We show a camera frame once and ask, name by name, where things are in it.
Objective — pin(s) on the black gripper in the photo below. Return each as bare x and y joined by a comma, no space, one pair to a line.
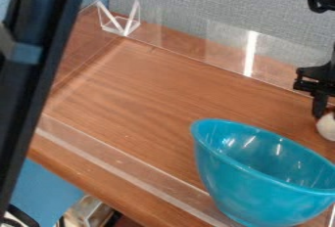
312,80

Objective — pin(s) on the white and orange toy mushroom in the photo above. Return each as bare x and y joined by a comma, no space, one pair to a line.
325,126

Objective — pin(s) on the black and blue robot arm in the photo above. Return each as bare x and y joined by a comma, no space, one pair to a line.
131,102

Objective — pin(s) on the blue plastic bowl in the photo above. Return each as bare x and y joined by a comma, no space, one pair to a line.
266,181

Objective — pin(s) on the clear acrylic table barrier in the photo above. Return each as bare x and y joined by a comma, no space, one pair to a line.
252,55

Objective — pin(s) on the black and white wheel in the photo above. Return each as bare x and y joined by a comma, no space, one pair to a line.
14,218

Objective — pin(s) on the clear acrylic corner bracket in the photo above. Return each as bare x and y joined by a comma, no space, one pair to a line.
115,24

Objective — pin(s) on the metal frame under table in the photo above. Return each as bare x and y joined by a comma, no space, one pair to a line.
87,213

